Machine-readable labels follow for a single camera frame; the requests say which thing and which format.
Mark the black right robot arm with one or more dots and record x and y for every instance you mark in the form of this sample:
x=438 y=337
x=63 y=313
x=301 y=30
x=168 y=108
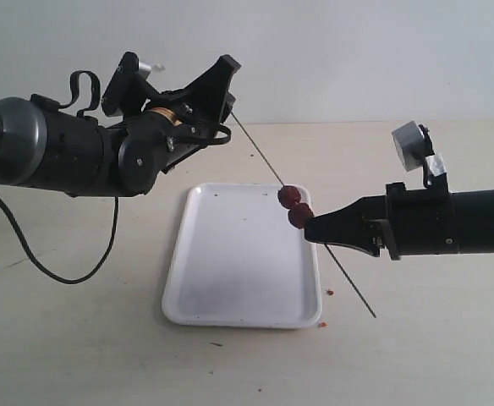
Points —
x=473 y=222

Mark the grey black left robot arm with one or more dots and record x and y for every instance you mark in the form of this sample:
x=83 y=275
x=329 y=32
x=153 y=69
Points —
x=116 y=146

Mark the red date front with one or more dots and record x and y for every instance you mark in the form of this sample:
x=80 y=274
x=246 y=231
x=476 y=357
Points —
x=289 y=197

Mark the white rectangular plastic tray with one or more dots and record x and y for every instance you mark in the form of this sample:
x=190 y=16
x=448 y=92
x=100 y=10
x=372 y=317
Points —
x=238 y=262

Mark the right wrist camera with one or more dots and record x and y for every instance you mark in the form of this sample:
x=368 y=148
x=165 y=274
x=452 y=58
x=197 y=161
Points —
x=415 y=150

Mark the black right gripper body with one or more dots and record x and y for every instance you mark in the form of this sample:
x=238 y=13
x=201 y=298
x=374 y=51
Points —
x=412 y=222

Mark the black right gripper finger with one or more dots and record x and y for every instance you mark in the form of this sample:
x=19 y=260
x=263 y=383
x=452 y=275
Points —
x=360 y=226

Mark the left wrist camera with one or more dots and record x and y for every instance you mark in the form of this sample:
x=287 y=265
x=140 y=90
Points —
x=125 y=95

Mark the red date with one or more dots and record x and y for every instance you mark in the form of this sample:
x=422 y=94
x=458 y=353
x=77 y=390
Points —
x=299 y=215
x=289 y=197

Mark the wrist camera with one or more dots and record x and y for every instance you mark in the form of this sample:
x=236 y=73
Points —
x=415 y=150
x=125 y=95

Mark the thin metal skewer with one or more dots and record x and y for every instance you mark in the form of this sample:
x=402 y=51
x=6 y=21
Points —
x=326 y=246

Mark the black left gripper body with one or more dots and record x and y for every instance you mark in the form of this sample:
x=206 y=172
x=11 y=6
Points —
x=163 y=140

